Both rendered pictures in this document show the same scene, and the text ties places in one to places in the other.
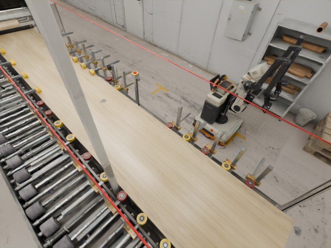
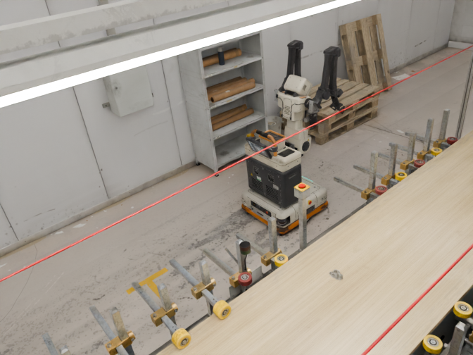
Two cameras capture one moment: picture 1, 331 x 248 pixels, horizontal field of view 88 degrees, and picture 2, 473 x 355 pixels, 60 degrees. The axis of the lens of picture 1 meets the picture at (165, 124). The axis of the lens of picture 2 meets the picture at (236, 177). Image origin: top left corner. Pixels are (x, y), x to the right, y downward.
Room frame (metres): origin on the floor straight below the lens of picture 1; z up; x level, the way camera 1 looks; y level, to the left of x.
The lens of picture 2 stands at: (1.71, 2.52, 2.61)
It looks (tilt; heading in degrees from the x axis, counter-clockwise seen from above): 32 degrees down; 285
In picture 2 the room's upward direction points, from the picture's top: 7 degrees counter-clockwise
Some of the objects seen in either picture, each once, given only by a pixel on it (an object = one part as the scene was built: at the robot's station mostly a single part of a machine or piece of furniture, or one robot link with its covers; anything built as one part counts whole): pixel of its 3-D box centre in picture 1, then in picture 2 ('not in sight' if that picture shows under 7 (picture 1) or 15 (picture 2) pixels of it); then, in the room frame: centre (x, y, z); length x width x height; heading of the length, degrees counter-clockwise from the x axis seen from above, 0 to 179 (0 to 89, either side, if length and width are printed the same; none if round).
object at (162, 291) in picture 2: (95, 65); (169, 318); (2.50, 1.20, 0.89); 0.04 x 0.04 x 0.48; 51
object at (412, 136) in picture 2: (213, 148); (409, 159); (1.07, -0.53, 0.87); 0.04 x 0.04 x 0.48; 51
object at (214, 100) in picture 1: (220, 102); (275, 166); (2.20, -0.87, 0.59); 0.55 x 0.34 x 0.83; 140
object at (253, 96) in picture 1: (252, 93); (303, 115); (1.95, -1.16, 0.99); 0.28 x 0.16 x 0.22; 140
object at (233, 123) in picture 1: (217, 122); (284, 198); (2.14, -0.94, 0.16); 0.67 x 0.64 x 0.25; 50
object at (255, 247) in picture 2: (128, 84); (259, 251); (2.12, 0.60, 0.84); 0.43 x 0.03 x 0.04; 141
